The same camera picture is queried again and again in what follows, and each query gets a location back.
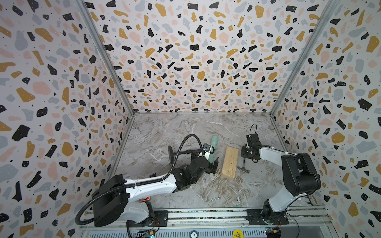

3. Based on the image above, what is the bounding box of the wooden plank block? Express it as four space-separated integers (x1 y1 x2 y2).
221 146 239 179

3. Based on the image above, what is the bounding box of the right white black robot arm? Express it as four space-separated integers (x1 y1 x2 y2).
241 133 321 219

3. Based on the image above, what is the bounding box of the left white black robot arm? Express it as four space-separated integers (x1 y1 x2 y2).
91 156 219 227

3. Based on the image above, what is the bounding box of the black disc stand rod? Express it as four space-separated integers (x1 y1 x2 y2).
168 145 201 165

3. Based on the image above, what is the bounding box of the purple card packet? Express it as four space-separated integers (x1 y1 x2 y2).
138 196 150 202

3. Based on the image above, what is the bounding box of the yellow round sticker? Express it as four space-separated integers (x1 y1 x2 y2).
232 229 244 238

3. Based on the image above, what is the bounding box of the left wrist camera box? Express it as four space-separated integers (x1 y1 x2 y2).
202 143 214 159

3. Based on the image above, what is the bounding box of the mint green handle tool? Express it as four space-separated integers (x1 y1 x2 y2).
208 135 218 164

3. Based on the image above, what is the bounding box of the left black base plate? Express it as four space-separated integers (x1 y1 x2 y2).
128 210 169 228

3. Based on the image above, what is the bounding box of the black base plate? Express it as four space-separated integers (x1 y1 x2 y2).
128 210 169 228
247 207 289 225

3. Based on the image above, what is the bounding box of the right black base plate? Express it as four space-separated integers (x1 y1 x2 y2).
247 207 289 225

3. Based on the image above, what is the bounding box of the aluminium rail frame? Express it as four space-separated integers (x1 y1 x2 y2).
78 206 338 238

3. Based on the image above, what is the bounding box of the black corrugated cable conduit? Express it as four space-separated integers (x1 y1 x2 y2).
74 133 203 226

